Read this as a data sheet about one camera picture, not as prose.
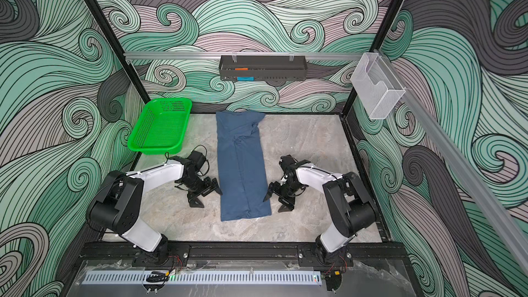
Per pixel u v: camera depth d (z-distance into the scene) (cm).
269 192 79
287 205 77
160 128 114
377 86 77
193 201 79
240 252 75
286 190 76
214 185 81
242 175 95
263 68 95
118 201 46
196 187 76
